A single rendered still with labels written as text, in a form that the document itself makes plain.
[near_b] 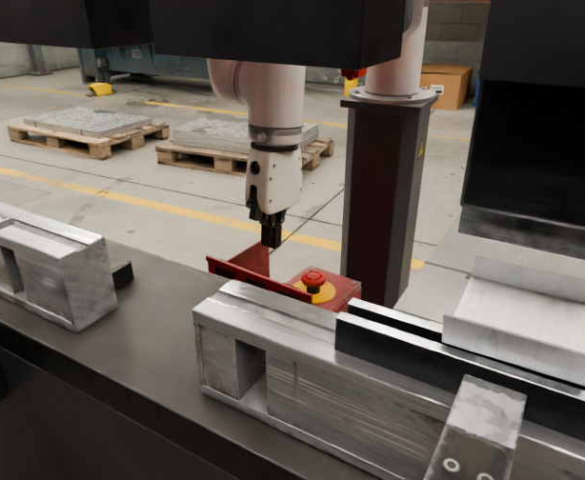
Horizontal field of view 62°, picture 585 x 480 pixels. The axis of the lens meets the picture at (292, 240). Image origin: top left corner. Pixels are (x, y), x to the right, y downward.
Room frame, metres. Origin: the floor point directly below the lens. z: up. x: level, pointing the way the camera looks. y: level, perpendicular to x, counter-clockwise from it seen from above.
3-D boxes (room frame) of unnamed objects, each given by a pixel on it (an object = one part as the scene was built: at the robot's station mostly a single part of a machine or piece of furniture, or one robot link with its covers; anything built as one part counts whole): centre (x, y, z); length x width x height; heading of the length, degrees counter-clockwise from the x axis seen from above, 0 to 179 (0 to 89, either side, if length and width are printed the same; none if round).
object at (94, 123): (4.44, 1.86, 0.17); 0.99 x 0.63 x 0.05; 61
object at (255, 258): (0.68, 0.01, 0.75); 0.20 x 0.16 x 0.18; 55
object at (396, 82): (1.14, -0.22, 1.09); 0.19 x 0.19 x 0.18
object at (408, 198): (1.14, -0.22, 0.50); 0.18 x 0.18 x 1.00; 63
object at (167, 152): (3.84, 0.36, 0.07); 1.20 x 0.81 x 0.14; 67
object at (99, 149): (4.43, 1.86, 0.07); 1.20 x 0.80 x 0.14; 61
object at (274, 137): (0.75, 0.03, 1.01); 0.09 x 0.08 x 0.03; 145
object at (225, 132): (3.85, 0.37, 0.20); 1.01 x 0.63 x 0.12; 67
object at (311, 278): (0.66, -0.03, 0.79); 0.04 x 0.04 x 0.04
